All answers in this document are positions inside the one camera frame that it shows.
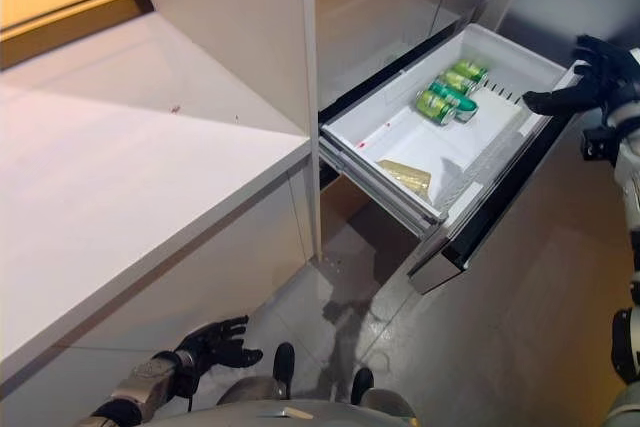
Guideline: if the white fridge drawer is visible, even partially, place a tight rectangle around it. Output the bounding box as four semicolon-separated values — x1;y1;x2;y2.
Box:
318;22;591;298

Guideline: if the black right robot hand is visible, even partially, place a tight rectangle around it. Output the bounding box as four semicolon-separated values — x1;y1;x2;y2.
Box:
522;34;634;118

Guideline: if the robot right leg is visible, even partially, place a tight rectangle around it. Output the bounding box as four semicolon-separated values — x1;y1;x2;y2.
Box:
349;366;416;418

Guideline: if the white tall side panel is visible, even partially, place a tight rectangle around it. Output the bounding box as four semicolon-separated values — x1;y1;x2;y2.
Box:
299;0;322;259

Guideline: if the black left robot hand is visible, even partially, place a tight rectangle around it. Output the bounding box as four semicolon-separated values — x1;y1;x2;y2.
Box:
174;315;264;373

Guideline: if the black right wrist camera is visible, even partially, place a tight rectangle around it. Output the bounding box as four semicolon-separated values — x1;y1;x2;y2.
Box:
579;126;619;163

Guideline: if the dark green drink can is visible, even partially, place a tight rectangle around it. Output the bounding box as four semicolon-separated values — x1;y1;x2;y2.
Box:
428;80;479;123

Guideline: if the yellow juice bottle white cap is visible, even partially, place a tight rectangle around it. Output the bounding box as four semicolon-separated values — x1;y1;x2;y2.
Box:
375;157;435;201

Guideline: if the robot leg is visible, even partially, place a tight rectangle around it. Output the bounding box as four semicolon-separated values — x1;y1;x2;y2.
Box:
349;366;416;418
219;341;296;421

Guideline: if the robot left leg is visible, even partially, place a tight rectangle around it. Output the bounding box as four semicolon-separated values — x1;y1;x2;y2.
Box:
219;341;296;421

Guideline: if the grey robot torso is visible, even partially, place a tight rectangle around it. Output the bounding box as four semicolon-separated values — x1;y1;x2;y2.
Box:
184;399;416;427

